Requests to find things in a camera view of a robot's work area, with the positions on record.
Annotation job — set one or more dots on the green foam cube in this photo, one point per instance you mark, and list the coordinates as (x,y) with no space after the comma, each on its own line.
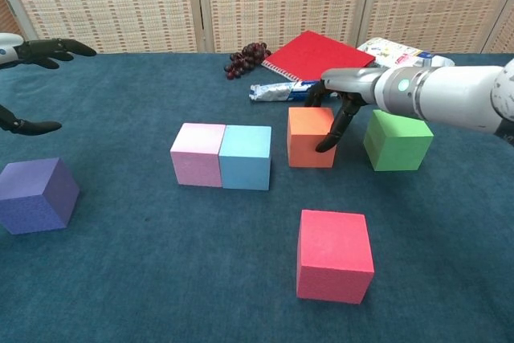
(395,148)

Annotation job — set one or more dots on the red spiral notebook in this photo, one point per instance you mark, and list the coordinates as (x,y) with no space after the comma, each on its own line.
(317,54)

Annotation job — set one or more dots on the orange foam cube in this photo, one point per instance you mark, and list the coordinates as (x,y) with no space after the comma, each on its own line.
(307,146)

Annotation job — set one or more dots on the teal felt table cloth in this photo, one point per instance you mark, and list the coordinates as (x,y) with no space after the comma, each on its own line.
(160,258)

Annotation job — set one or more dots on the blue white toothpaste tube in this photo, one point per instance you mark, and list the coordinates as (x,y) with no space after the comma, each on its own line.
(273,92)

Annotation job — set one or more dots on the purple foam cube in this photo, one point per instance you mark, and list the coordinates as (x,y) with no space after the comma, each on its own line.
(28,206)

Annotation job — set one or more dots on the white yellow-edged snack bag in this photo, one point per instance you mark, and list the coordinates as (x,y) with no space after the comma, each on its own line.
(393,51)

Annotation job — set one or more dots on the red foam cube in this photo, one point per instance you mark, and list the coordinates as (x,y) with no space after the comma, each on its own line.
(333,262)

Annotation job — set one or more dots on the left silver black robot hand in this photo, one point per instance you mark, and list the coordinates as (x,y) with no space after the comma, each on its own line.
(40,51)

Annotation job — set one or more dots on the light blue foam cube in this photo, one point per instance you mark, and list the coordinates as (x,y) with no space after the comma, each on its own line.
(245,168)

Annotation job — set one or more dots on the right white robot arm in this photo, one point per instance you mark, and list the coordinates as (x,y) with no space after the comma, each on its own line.
(454,94)

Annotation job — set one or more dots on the pink foam cube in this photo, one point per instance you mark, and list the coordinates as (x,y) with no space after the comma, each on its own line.
(197,166)

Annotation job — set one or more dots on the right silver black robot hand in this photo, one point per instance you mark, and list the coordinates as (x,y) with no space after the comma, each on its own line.
(353,82)

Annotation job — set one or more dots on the dark red grape bunch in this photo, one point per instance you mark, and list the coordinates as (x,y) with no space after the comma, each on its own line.
(245,60)

